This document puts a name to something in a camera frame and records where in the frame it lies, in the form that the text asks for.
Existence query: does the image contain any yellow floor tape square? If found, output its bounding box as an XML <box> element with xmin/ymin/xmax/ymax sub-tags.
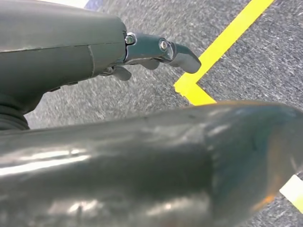
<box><xmin>174</xmin><ymin>0</ymin><xmax>303</xmax><ymax>214</ymax></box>

